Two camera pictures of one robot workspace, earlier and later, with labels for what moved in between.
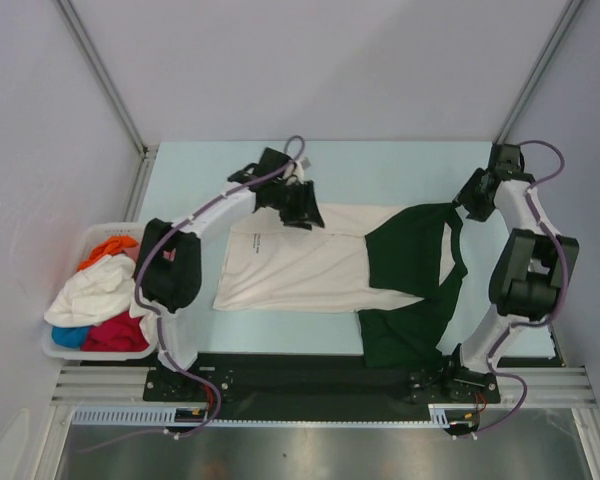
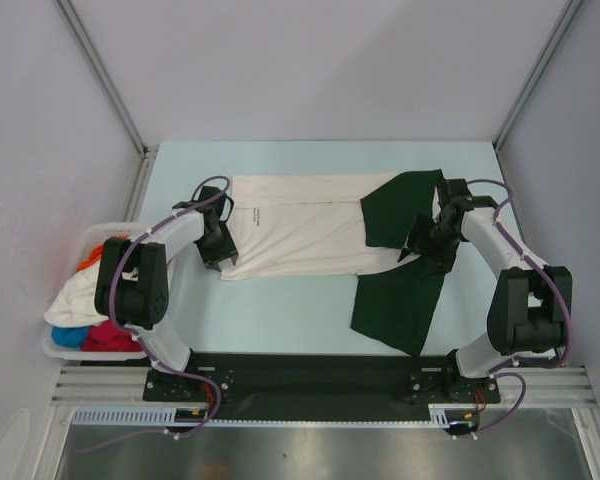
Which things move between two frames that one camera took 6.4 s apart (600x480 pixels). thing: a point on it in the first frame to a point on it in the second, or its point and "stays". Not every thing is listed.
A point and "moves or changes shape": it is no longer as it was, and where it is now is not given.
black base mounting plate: (321, 382) stays
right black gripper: (477, 212) to (442, 260)
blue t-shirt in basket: (70, 336) stays
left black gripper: (305, 214) to (227, 250)
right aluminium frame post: (539, 71) stays
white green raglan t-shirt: (397, 266) moves or changes shape
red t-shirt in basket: (121, 333) stays
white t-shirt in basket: (96, 294) stays
